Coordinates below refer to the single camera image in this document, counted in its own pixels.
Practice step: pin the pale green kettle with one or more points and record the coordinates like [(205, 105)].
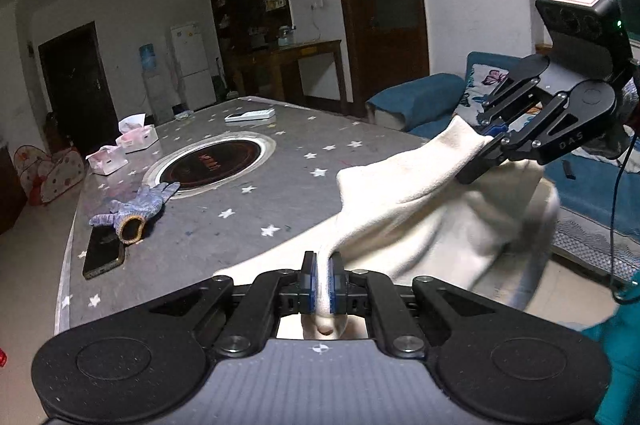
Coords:
[(286, 37)]

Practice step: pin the white pink tissue box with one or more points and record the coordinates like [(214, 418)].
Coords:
[(107, 160), (137, 137)]

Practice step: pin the white refrigerator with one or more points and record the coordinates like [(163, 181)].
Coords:
[(192, 55)]

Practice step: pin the butterfly print cushion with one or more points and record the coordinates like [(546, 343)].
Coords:
[(480, 80)]

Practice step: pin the person's teal jacket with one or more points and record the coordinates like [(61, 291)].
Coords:
[(620, 355)]

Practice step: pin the small blue cloth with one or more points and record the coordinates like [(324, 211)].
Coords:
[(184, 115)]

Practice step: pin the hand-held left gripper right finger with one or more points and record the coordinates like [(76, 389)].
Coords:
[(337, 277)]

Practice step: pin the dark wooden door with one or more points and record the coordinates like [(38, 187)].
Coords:
[(75, 85)]

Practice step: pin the cream fleece garment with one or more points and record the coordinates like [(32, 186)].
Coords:
[(425, 215)]

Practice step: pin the water dispenser with blue bottle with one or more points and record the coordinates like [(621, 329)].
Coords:
[(155, 100)]

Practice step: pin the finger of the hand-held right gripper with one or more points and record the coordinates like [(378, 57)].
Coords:
[(545, 132), (515, 80)]

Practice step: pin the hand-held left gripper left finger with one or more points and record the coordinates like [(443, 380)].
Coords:
[(309, 275)]

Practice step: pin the blue knit work glove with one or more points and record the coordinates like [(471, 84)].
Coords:
[(135, 207)]

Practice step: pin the white power strip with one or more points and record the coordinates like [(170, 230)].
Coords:
[(250, 115)]

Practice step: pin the black remote control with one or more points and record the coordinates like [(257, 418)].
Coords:
[(568, 170)]

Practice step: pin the wooden sideboard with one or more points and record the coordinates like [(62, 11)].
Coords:
[(310, 55)]

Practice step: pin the blue sofa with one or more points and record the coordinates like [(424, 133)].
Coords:
[(415, 97)]

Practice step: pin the black smartphone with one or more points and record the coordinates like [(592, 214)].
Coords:
[(102, 255)]

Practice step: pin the grey patterned sofa cover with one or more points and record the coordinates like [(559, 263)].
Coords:
[(595, 240)]

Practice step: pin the round built-in induction cooktop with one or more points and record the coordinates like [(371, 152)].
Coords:
[(210, 160)]

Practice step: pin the spotted play tent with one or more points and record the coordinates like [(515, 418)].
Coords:
[(55, 172)]

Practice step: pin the grey starred table cover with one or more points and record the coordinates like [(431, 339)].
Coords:
[(280, 185)]

